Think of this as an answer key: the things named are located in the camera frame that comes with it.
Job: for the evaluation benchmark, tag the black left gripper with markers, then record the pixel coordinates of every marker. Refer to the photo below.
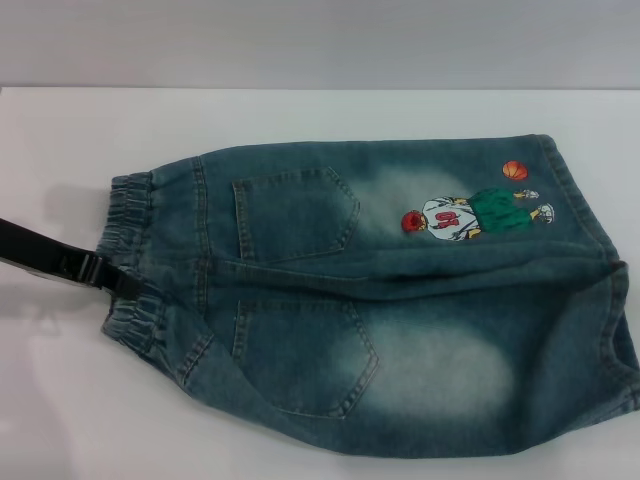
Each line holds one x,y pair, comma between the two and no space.
45,255

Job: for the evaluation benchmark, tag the blue denim shorts with embroidery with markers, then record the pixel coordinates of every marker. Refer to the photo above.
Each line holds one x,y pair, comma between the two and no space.
350,310

